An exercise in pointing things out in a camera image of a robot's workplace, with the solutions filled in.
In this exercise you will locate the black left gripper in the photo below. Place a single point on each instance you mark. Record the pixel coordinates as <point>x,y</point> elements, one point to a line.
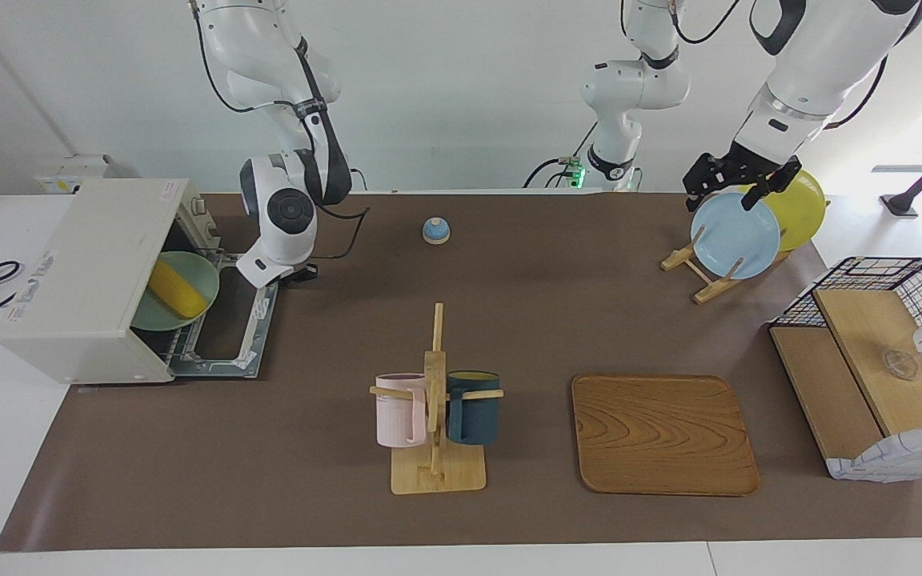
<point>749,168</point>

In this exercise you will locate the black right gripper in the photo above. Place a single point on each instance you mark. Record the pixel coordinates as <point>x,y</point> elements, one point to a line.
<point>298,276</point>

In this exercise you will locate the glass oven door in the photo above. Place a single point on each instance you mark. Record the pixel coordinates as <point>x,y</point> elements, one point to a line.
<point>257,352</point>

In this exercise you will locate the light green plate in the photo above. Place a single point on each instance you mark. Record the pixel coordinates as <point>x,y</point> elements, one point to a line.
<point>205,276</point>

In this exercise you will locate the yellow corn cob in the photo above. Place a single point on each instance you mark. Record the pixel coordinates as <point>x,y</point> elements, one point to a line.
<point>177,290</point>

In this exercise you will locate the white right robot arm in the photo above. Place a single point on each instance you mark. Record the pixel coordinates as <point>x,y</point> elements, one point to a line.
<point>289,212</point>

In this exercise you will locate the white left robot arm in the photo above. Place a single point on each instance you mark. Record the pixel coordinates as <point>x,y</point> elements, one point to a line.
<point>821,64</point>

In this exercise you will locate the beige toaster oven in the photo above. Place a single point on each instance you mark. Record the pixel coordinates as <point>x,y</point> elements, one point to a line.
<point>85,280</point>

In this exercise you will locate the light blue plate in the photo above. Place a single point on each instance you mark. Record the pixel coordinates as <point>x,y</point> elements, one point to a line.
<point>733,240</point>

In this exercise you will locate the yellow plate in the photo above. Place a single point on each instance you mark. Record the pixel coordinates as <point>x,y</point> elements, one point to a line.
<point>805,212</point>

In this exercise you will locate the wooden plate rack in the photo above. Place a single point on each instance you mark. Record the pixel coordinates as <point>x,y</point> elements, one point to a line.
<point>709,290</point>

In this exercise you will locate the pink mug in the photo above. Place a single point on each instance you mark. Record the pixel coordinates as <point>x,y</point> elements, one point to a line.
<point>397,412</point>

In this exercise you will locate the brown table mat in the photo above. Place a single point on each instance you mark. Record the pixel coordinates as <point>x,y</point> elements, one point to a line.
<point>269,448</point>

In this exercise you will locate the dark blue mug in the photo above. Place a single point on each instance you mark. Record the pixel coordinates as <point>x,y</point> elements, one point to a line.
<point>477,416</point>

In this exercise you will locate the wooden mug tree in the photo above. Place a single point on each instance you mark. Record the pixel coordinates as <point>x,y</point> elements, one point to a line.
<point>434,472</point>

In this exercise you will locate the small clear glass object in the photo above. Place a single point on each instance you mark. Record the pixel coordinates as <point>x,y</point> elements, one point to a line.
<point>901,365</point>

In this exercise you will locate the white power box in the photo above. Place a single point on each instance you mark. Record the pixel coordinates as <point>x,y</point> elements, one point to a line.
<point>69,172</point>

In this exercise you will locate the brown wooden tray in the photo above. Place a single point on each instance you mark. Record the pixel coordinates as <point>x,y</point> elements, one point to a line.
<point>661,432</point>

